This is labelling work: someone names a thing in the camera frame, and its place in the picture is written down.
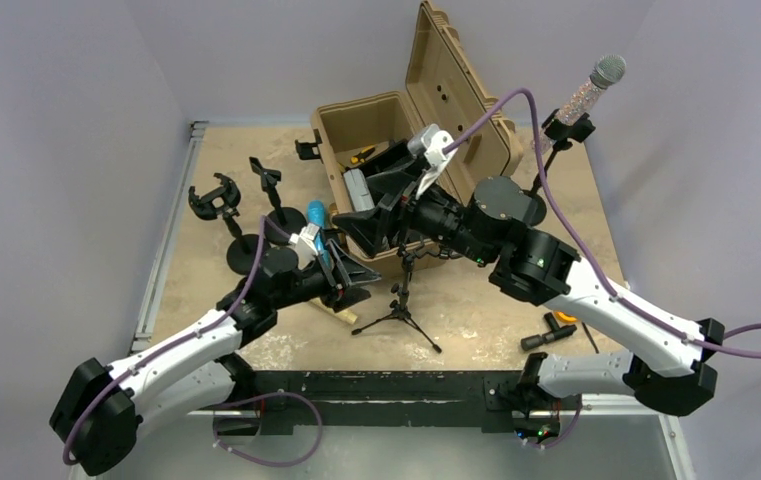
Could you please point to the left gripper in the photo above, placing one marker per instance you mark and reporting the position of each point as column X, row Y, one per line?
column 349, row 271

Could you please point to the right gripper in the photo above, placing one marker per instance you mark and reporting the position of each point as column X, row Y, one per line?
column 368, row 229

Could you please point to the cream yellow microphone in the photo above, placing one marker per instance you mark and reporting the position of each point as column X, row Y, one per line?
column 345, row 315

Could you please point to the black tripod shock-mount stand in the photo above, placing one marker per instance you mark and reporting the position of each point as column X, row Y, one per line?
column 399, row 308

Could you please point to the blue microphone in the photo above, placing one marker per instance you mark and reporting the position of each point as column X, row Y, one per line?
column 316, row 214

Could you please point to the black round-base mic stand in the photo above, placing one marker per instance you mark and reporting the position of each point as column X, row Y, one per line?
column 286, row 220

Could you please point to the black shock-mount desk stand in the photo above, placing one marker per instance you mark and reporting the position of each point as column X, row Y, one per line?
column 222, row 203

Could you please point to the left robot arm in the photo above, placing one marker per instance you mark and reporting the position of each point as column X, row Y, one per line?
column 105, row 409

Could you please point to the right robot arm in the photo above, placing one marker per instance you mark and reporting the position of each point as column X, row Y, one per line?
column 662, row 361

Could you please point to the glitter silver microphone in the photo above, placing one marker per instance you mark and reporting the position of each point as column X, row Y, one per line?
column 571, row 121

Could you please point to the grey small parts case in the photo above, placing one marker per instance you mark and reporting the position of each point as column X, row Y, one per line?
column 358, row 191

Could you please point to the yellow black tool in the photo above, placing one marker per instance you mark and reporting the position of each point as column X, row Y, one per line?
column 362, row 155

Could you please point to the black toolbox tray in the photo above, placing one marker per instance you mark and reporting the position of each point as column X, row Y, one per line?
column 393, row 155

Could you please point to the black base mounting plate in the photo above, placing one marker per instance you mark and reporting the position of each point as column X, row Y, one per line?
column 491, row 401

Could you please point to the tan plastic toolbox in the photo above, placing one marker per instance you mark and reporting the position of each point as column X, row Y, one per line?
column 442, row 88

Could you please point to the black cylindrical adapter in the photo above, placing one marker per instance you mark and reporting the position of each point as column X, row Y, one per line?
column 556, row 331

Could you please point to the yellow tape measure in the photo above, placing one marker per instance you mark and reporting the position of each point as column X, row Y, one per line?
column 565, row 318

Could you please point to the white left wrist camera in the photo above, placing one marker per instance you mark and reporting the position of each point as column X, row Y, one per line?
column 306, row 245

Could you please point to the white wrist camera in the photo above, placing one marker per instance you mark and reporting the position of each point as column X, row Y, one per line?
column 437, row 147
column 306, row 245

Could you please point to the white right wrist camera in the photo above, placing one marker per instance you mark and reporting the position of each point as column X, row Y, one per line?
column 437, row 147

